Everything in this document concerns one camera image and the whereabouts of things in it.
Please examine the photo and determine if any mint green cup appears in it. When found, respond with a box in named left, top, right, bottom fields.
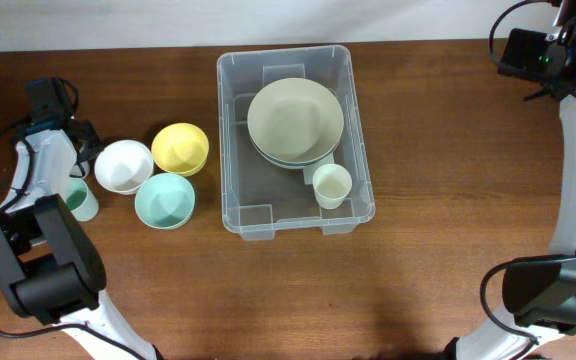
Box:
left=66, top=178, right=99, bottom=222

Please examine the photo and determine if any yellow bowl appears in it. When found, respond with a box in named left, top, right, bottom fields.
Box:
left=151, top=123, right=210, bottom=177

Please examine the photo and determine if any mint green bowl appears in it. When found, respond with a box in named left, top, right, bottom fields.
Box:
left=134, top=173, right=196, bottom=230

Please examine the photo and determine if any smaller beige plate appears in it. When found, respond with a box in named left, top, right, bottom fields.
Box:
left=247, top=78, right=345, bottom=162

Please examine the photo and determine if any cream cup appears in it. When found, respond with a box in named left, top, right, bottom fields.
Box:
left=312, top=164, right=353, bottom=210

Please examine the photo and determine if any grey cup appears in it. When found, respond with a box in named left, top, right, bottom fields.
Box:
left=70, top=161, right=91, bottom=179

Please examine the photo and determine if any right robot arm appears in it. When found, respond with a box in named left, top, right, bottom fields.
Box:
left=441, top=1, right=576, bottom=359

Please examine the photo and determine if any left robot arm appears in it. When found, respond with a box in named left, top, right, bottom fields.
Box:
left=0, top=77, right=161, bottom=359

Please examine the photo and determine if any clear plastic storage container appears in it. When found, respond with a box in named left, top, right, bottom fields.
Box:
left=217, top=45, right=376, bottom=241

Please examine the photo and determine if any white bowl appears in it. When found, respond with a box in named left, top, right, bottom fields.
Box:
left=94, top=140, right=154, bottom=195

